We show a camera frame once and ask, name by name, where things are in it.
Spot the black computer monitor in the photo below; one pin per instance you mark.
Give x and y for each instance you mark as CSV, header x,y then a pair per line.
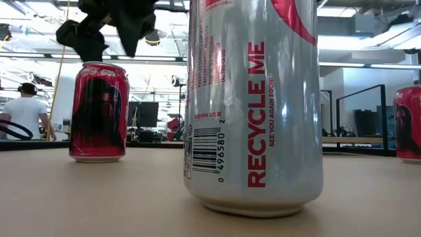
x,y
144,113

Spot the wooden desk top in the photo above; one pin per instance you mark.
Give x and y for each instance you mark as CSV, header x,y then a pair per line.
x,y
352,140

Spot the black ceiling dome camera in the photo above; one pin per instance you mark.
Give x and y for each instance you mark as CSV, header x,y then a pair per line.
x,y
153,39

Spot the red cola can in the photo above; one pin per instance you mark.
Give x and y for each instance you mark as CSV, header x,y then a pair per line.
x,y
409,131
98,115

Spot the standing person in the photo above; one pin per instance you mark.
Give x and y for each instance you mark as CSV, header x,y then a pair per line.
x,y
24,112

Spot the white building column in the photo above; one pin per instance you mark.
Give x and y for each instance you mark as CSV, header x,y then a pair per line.
x,y
64,105

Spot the black framed glass partition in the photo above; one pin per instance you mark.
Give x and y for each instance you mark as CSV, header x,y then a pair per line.
x,y
383,115

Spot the long ceiling light strip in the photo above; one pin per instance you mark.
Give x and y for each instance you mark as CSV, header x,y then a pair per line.
x,y
361,64
148,58

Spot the black ceiling device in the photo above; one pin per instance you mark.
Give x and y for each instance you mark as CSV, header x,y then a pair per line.
x,y
4,32

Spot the silver diet cola can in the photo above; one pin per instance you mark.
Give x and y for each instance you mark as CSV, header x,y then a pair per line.
x,y
289,131

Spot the black background cabinet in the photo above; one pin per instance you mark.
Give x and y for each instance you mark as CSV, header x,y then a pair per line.
x,y
365,121

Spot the red and black machine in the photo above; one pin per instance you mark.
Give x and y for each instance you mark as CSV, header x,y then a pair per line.
x,y
174,126

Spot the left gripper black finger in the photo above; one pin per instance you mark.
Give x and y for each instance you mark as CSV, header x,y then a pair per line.
x,y
84,41
133,31

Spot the black narrow partition frame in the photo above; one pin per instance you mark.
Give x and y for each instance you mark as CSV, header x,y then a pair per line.
x,y
330,108

